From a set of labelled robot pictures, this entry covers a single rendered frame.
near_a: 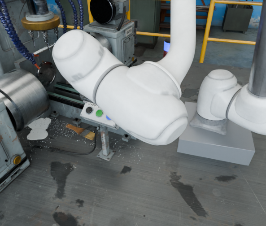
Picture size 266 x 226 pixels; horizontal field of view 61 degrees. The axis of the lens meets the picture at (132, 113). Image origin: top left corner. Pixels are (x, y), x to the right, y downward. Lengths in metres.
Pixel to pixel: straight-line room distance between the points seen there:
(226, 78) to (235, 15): 4.66
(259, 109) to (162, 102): 0.64
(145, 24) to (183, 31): 3.85
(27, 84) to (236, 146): 0.97
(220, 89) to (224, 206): 0.48
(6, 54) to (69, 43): 0.98
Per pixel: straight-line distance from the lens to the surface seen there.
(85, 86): 0.45
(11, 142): 1.07
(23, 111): 1.07
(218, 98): 1.07
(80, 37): 0.45
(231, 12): 5.68
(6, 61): 1.41
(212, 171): 1.13
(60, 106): 1.39
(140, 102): 0.38
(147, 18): 4.31
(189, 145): 1.13
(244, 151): 1.15
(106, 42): 1.54
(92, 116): 0.96
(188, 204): 1.00
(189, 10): 0.56
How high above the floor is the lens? 1.64
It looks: 37 degrees down
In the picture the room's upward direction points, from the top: straight up
